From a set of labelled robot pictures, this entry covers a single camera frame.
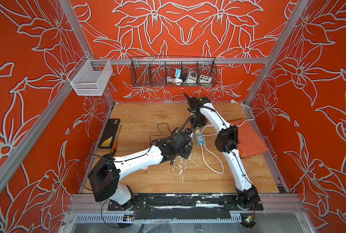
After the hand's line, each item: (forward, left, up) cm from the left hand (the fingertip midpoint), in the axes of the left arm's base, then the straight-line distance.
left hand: (188, 146), depth 80 cm
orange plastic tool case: (+9, -39, -7) cm, 41 cm away
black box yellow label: (+14, +56, -14) cm, 59 cm away
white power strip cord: (+51, -39, -12) cm, 65 cm away
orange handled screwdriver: (+2, +48, -12) cm, 49 cm away
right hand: (+19, -4, -6) cm, 20 cm away
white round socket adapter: (+40, -1, +20) cm, 45 cm away
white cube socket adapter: (+40, -10, +17) cm, 44 cm away
